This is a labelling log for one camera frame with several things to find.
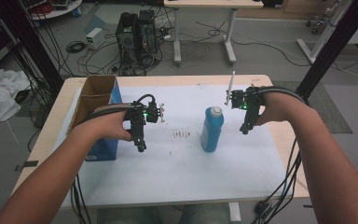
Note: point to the blue cardboard box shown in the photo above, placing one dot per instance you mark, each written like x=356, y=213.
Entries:
x=97, y=87

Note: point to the white table mat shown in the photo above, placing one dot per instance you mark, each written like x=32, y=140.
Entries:
x=174, y=174

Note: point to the white cloth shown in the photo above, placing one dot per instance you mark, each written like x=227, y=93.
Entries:
x=0, y=93

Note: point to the white-legged desk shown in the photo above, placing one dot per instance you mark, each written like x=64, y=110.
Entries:
x=213, y=3

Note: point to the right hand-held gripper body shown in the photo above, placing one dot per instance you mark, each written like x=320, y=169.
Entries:
x=250, y=99

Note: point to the blue plastic bottle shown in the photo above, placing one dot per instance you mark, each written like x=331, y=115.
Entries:
x=212, y=130

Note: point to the black computer tower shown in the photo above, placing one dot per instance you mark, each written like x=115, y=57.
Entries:
x=127, y=35

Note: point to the white metal stand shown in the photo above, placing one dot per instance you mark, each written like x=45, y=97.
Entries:
x=324, y=34

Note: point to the grey tape strip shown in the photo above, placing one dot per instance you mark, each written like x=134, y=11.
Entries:
x=26, y=165

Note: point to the small white device box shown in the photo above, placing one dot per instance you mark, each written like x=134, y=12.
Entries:
x=94, y=38

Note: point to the person's left hand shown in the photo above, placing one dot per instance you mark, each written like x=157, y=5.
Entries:
x=110, y=126

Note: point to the white table leg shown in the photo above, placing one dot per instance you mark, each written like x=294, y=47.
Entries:
x=235, y=212

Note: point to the office chair wheels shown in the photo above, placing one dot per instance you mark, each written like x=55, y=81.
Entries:
x=314, y=26

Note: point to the person's right hand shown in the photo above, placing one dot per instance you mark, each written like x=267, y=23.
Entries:
x=275, y=107

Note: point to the black aluminium post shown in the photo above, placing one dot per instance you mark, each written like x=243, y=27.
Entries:
x=35, y=46
x=332, y=46

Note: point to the dark floor mat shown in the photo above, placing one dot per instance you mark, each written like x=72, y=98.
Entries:
x=332, y=109

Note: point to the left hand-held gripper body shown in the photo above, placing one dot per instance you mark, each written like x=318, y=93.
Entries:
x=150, y=113

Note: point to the open-sided computer tower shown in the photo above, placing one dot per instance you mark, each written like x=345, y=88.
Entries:
x=147, y=31

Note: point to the round white table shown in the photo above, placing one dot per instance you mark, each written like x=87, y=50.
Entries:
x=56, y=11

